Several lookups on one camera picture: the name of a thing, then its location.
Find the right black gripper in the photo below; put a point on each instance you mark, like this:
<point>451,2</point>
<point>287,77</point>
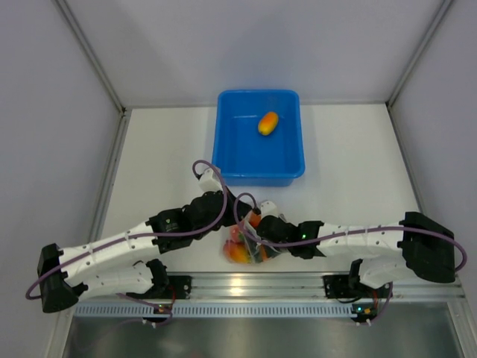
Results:
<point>262,238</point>

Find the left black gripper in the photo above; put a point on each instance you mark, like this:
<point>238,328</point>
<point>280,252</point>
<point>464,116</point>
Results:
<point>229,221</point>

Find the clear zip top bag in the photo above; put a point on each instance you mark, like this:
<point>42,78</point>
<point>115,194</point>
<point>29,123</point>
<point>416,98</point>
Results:
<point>258,253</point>

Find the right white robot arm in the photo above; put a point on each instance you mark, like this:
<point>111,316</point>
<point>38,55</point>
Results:
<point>416,246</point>

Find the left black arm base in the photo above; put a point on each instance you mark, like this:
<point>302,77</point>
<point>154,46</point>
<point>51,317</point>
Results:
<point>179,287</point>

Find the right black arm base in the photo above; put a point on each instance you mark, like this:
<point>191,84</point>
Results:
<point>342,288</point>

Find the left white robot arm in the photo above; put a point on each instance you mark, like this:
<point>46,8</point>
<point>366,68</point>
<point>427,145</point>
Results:
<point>128,263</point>

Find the orange yellow fake fruit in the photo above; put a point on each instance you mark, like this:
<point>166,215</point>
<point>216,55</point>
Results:
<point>236,252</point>

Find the blue plastic bin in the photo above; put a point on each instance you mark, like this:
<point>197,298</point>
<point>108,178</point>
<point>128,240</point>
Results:
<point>244,156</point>

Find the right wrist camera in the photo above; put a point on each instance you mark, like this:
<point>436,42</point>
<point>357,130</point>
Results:
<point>268,208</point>

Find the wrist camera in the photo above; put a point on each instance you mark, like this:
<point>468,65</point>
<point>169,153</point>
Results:
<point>209,182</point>
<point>268,208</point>

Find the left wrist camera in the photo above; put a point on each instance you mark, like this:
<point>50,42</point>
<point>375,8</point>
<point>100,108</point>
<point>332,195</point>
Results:
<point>209,182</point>

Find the aluminium rail frame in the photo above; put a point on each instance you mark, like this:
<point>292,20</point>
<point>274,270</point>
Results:
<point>304,285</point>

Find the slotted cable duct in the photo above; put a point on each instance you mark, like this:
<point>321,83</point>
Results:
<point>223,310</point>

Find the left aluminium corner post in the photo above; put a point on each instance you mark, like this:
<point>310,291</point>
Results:
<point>74,26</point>

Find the aluminium corner post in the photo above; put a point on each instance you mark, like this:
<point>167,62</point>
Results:
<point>423,43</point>
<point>74,26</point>

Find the right aluminium corner post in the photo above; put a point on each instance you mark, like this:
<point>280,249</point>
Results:
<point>423,43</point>

